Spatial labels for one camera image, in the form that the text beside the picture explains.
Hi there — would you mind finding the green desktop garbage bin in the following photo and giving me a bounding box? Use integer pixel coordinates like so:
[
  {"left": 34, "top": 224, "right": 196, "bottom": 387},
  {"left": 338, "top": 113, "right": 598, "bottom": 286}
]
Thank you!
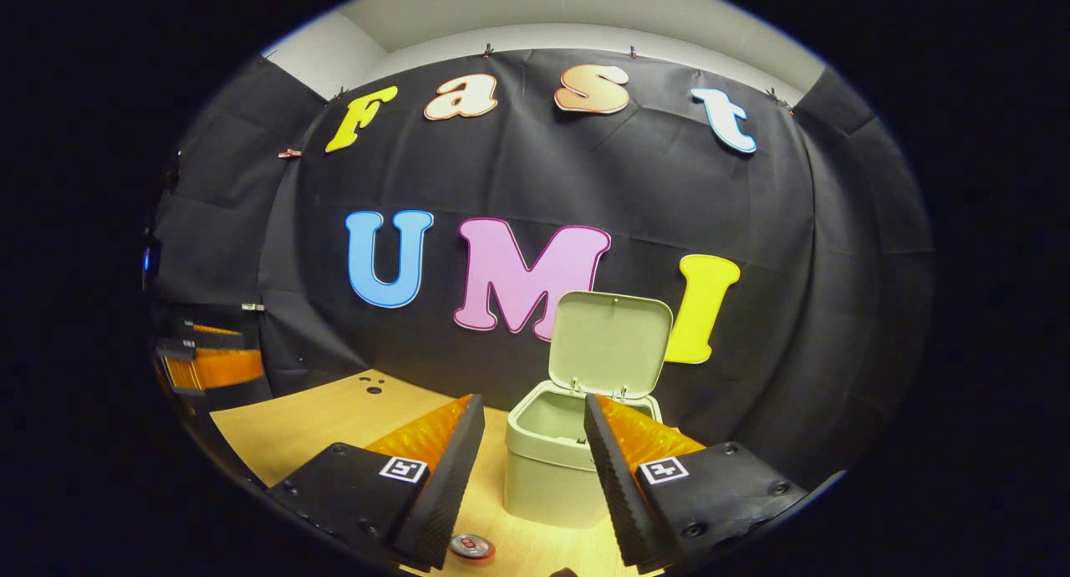
[{"left": 504, "top": 290, "right": 675, "bottom": 529}]

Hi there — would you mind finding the orange pop can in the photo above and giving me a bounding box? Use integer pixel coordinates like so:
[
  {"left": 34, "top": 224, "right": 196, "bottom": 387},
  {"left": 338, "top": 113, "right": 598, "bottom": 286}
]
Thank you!
[{"left": 448, "top": 534, "right": 496, "bottom": 563}]

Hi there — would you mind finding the wooden desktop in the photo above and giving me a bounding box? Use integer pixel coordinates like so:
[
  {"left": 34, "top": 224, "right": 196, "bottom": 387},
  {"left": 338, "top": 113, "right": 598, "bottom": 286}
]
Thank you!
[{"left": 209, "top": 368, "right": 670, "bottom": 577}]

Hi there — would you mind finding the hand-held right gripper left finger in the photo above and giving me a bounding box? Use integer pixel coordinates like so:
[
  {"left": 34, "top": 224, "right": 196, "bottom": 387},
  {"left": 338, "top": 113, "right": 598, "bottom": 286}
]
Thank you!
[{"left": 267, "top": 393, "right": 487, "bottom": 573}]

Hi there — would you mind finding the black backdrop cloth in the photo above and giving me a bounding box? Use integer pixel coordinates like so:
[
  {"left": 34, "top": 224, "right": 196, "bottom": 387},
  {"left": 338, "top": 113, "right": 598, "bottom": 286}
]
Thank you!
[{"left": 150, "top": 49, "right": 935, "bottom": 486}]

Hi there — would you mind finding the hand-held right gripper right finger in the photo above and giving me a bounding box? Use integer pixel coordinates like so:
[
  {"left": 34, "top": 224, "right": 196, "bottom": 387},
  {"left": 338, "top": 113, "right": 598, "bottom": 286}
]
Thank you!
[{"left": 583, "top": 393, "right": 810, "bottom": 575}]

